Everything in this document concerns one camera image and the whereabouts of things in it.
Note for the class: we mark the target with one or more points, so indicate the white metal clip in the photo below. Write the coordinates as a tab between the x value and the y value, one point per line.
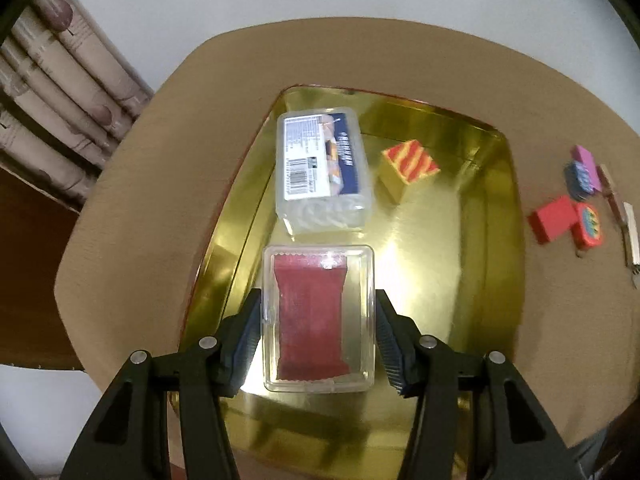
632	235

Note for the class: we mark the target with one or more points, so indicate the red block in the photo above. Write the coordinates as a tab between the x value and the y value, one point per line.
552	220

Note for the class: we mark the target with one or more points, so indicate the pink block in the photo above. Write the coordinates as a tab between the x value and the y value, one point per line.
586	160

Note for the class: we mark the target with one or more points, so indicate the brown wooden door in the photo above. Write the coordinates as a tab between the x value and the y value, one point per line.
30	270

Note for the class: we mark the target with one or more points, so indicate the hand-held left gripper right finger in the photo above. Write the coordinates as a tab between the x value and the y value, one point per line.
392	355

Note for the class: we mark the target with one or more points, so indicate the clear plastic box blue label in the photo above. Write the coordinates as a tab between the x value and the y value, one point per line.
320	160

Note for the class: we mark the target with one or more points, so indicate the blue patterned block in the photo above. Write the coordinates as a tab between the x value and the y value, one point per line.
577	180

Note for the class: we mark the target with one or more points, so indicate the clear plastic box red packet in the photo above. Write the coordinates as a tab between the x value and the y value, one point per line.
312	320

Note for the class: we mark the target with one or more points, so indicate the red eraser colourful print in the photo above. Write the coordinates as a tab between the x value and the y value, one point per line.
589	227

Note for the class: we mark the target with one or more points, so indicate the red tin box gold inside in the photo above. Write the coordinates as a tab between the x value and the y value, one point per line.
440	260

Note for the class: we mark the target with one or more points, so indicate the tan tablecloth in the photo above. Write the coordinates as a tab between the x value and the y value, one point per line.
150	210

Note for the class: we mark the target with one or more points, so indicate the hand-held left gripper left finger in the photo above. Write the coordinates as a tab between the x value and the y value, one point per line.
247	340

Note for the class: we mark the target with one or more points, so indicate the beige printed curtain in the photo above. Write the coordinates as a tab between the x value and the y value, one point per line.
55	85

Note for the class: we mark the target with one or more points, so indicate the yellow red striped cube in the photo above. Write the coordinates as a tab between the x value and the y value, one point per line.
407	165

